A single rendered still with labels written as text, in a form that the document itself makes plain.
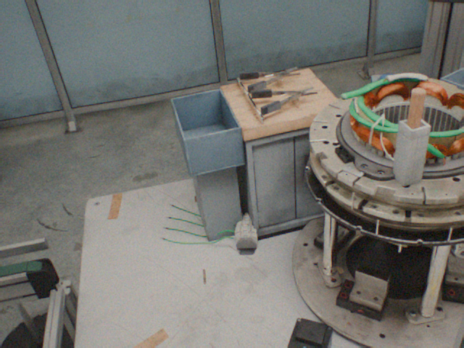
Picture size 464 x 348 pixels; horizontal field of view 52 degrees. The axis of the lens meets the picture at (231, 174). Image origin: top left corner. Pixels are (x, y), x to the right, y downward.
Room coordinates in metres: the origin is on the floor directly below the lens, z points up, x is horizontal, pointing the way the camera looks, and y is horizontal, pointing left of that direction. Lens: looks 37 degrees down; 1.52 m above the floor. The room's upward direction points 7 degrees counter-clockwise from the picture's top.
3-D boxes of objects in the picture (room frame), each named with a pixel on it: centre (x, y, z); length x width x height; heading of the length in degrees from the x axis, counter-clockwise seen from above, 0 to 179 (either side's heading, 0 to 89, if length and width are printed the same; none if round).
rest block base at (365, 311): (0.53, -0.20, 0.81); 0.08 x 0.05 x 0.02; 55
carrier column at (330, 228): (0.61, -0.16, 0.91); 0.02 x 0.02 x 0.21
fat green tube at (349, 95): (0.68, -0.25, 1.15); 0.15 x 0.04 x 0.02; 103
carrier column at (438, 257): (0.49, -0.30, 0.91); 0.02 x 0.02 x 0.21
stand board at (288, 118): (0.85, -0.11, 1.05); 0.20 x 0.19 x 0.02; 100
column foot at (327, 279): (0.61, -0.16, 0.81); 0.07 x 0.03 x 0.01; 6
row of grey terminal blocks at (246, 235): (0.75, -0.02, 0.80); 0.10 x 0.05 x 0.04; 171
